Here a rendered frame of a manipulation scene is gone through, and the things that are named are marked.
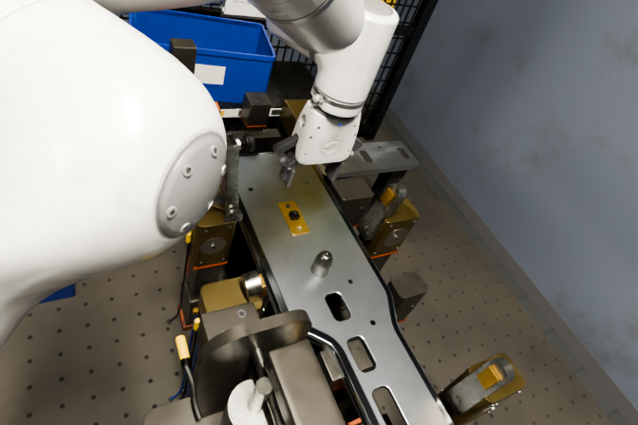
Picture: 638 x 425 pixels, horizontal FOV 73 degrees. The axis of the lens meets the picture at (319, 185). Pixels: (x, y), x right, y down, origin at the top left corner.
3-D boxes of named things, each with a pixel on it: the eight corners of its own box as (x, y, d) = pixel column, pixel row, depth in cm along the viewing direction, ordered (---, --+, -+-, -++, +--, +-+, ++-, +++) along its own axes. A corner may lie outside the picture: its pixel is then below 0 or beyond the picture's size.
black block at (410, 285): (384, 355, 104) (441, 288, 85) (350, 368, 100) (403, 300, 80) (374, 336, 107) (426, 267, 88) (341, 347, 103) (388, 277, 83)
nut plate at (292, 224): (309, 232, 84) (311, 229, 84) (292, 235, 83) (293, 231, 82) (293, 201, 89) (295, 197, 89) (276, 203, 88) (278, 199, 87)
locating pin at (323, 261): (328, 280, 80) (339, 258, 75) (312, 284, 78) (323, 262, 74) (321, 266, 81) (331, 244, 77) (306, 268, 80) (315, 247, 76)
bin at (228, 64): (265, 105, 106) (276, 58, 97) (129, 96, 94) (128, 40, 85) (253, 69, 117) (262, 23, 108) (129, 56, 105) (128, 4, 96)
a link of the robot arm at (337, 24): (167, -40, 40) (284, 50, 69) (307, 39, 37) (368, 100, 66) (212, -135, 39) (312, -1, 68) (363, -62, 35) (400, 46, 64)
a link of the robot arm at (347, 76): (299, 80, 64) (351, 110, 62) (325, -9, 56) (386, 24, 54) (327, 64, 70) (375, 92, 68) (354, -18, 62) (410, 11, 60)
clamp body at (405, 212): (373, 303, 114) (433, 216, 91) (335, 314, 109) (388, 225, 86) (362, 282, 118) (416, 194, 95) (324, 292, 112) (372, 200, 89)
